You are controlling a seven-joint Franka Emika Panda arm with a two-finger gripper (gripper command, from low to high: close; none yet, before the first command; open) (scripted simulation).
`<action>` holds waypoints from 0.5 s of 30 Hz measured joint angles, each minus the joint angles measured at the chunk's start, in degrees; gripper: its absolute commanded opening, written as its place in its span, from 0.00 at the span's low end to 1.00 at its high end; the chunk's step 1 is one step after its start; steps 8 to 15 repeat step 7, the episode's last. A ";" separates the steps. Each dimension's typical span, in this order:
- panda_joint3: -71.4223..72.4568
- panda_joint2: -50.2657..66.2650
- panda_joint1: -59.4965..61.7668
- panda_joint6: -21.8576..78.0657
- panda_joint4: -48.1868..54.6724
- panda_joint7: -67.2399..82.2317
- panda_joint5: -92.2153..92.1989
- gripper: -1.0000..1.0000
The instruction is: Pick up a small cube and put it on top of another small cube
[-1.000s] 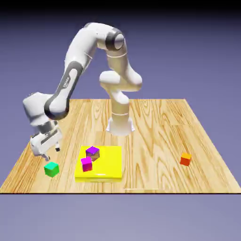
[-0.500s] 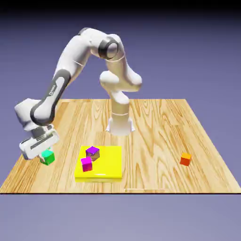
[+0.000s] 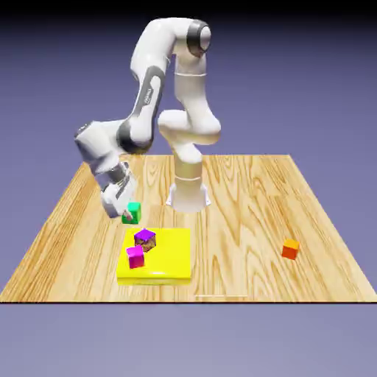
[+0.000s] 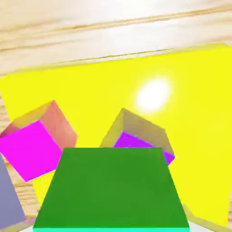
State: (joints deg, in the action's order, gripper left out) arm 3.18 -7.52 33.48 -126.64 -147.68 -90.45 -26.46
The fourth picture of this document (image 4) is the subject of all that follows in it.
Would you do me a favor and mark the small magenta cube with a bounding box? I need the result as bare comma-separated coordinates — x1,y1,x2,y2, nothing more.
0,99,78,182

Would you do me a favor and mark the small purple cube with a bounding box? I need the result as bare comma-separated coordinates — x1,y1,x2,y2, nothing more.
99,108,176,166

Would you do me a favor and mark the large yellow box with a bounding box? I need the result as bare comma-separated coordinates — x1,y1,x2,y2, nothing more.
0,43,232,228

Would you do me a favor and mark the small green cube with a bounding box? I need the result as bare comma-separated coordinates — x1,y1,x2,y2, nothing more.
33,147,190,232

